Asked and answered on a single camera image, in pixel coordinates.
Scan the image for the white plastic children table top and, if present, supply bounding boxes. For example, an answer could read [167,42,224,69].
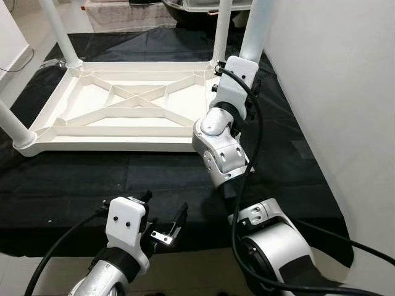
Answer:
[12,60,232,155]

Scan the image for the black tablecloth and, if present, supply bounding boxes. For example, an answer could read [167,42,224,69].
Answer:
[0,28,356,269]

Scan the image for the black round basin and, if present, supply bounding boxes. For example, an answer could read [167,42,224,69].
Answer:
[176,9,247,30]

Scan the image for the beige low platform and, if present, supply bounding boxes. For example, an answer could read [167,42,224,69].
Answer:
[83,0,180,33]

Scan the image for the clear tape strip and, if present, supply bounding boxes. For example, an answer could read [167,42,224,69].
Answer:
[42,59,69,68]

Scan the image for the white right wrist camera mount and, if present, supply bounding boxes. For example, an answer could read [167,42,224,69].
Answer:
[210,55,260,121]

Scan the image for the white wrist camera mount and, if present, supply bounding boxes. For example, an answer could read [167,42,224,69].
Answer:
[210,55,260,121]
[105,197,152,275]

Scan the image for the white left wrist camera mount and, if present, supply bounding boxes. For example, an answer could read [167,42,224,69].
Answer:
[105,197,152,275]

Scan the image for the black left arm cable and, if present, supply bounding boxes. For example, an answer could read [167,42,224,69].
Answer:
[23,200,112,296]

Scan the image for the thin black floor cable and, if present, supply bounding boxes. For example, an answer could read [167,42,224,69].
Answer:
[0,46,35,73]

